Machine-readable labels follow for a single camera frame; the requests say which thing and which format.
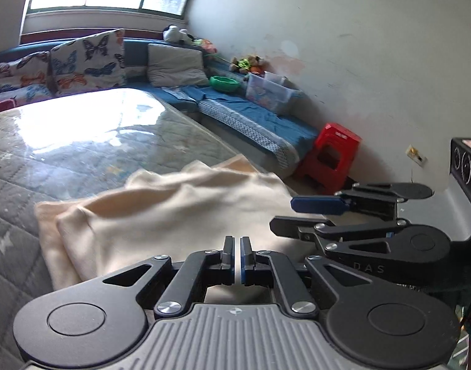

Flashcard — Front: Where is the cream beige garment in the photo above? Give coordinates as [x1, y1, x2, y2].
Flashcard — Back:
[35, 154, 314, 290]

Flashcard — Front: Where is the red plastic stool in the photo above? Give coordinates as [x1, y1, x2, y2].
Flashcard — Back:
[294, 123, 362, 195]

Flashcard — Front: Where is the blue corner sofa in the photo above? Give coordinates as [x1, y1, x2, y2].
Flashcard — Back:
[0, 37, 322, 180]

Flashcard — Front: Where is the clear plastic storage box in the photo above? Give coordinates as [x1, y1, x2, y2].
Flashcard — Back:
[246, 74, 302, 115]

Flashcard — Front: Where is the colourful toy pile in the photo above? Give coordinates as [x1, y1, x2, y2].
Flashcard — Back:
[194, 39, 266, 75]

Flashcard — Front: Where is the green plastic bowl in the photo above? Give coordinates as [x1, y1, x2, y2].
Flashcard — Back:
[210, 76, 240, 94]

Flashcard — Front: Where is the grey quilted star table cover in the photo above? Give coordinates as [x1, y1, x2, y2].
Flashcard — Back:
[0, 88, 236, 369]

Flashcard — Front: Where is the grey plain cushion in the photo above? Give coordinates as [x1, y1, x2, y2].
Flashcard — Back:
[147, 43, 209, 88]

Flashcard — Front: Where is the large butterfly print cushion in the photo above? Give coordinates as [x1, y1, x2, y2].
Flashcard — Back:
[50, 29, 127, 96]

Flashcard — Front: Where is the white plush toy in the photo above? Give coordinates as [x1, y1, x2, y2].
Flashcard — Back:
[163, 24, 194, 45]

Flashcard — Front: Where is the small butterfly print cushion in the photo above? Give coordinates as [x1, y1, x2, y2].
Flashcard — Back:
[0, 52, 54, 106]

